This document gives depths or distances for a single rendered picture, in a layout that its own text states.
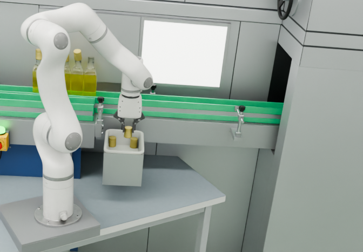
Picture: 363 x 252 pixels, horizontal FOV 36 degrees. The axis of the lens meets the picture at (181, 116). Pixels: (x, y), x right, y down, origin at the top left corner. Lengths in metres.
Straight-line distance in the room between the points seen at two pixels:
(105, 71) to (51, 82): 0.71
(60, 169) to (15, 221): 0.29
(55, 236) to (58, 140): 0.38
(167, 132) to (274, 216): 0.66
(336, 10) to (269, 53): 0.51
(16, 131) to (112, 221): 0.60
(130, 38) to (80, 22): 0.65
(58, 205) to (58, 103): 0.43
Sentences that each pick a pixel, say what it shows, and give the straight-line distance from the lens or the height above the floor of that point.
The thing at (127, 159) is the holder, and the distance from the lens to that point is 2.39.
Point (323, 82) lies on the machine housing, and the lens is 2.50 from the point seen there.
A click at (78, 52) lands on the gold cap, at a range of 2.54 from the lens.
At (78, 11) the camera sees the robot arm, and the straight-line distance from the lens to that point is 2.05.
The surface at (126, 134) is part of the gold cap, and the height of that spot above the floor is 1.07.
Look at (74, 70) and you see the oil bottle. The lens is 2.57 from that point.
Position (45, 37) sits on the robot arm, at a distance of 1.94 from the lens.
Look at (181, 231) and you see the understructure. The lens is 3.19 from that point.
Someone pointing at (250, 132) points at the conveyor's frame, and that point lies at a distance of 2.70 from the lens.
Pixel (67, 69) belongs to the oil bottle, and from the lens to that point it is 2.57.
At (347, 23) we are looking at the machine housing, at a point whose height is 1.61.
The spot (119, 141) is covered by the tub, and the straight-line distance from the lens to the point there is 2.58.
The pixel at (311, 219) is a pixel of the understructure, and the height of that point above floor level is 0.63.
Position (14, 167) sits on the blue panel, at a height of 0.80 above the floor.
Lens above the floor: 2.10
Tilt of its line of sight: 23 degrees down
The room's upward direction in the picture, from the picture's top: 6 degrees clockwise
